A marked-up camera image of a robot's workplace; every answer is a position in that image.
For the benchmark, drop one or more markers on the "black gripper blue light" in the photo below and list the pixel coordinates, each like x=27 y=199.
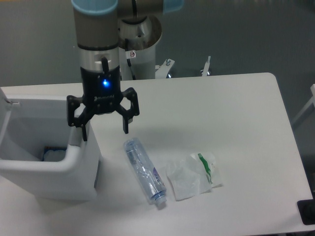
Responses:
x=102 y=93

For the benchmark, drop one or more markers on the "white push-lid trash can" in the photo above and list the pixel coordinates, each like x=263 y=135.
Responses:
x=41 y=153

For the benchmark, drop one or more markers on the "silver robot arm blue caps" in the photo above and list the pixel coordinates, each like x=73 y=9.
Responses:
x=116 y=41

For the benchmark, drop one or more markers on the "crushed clear plastic bottle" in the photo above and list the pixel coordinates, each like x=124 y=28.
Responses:
x=146 y=173

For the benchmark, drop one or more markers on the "clear plastic bag green print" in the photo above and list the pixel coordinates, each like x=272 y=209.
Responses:
x=196 y=174

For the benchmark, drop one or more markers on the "black device at table corner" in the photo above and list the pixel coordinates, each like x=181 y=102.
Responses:
x=307 y=211

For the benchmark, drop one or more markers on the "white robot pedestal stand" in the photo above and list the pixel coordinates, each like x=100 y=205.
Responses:
x=137 y=50

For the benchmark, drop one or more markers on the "white furniture frame right edge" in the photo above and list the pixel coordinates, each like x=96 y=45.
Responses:
x=306 y=110

